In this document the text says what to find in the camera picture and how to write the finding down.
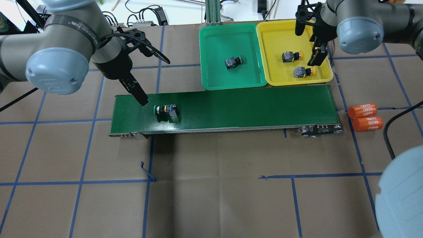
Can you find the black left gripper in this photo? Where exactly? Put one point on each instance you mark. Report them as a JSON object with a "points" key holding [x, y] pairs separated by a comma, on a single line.
{"points": [[115, 66]]}

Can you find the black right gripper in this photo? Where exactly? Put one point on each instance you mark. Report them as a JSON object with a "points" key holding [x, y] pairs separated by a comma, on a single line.
{"points": [[320, 37]]}

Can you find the yellow push button switch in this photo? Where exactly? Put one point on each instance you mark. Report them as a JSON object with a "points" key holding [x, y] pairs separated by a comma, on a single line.
{"points": [[290, 57], [302, 72]]}

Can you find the green push button switch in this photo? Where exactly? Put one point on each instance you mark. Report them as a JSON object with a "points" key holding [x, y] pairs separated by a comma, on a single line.
{"points": [[233, 62], [167, 110]]}

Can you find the orange 4680 cylinder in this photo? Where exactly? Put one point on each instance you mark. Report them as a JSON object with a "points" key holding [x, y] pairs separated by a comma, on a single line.
{"points": [[367, 124], [362, 111]]}

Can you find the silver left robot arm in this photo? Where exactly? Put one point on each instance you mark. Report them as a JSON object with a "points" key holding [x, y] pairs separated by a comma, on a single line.
{"points": [[57, 59]]}

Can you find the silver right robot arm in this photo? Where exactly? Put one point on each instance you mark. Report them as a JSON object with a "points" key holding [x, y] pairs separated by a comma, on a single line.
{"points": [[361, 26]]}

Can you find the yellow plastic tray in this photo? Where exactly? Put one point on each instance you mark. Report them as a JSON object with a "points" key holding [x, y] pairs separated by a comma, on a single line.
{"points": [[277, 37]]}

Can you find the green conveyor belt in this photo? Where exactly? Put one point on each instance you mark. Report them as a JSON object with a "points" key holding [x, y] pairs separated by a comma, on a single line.
{"points": [[309, 109]]}

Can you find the green plastic tray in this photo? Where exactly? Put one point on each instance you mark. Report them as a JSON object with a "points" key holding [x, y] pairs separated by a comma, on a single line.
{"points": [[218, 43]]}

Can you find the aluminium frame post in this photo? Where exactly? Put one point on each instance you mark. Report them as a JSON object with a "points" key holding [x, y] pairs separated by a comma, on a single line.
{"points": [[213, 17]]}

